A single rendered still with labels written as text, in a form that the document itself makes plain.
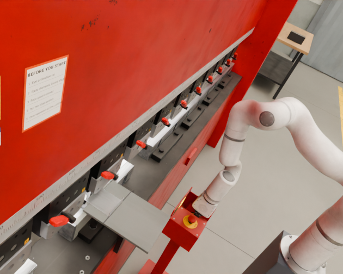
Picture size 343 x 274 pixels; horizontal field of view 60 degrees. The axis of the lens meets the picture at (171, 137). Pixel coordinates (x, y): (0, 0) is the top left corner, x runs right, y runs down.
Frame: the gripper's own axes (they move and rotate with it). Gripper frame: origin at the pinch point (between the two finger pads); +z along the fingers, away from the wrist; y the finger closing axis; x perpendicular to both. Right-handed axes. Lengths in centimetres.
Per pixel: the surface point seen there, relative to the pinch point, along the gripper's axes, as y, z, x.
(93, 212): -31, -23, -51
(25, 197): -33, -59, -81
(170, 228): -6.7, 2.4, -15.1
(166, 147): -33.1, -13.7, 12.1
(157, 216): -13.3, -25.0, -37.0
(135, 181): -31.8, -10.8, -17.2
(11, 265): -30, -39, -85
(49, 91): -35, -82, -78
